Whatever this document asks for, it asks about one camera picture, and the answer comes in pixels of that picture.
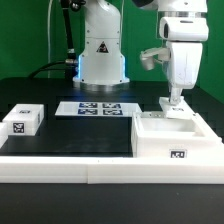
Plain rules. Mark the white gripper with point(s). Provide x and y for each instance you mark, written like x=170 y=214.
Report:
x=183 y=67

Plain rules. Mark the white cabinet door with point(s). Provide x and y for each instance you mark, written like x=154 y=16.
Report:
x=152 y=114
x=180 y=111

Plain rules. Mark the white cabinet body box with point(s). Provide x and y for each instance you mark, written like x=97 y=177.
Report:
x=173 y=138

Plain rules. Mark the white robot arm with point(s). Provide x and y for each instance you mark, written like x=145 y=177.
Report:
x=181 y=26

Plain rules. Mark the white cabinet top block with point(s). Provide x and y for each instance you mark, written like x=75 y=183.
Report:
x=24 y=119

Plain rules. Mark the white fiducial marker sheet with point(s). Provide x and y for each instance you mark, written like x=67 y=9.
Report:
x=93 y=109

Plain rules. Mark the white U-shaped fence frame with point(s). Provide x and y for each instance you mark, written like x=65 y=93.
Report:
x=85 y=151

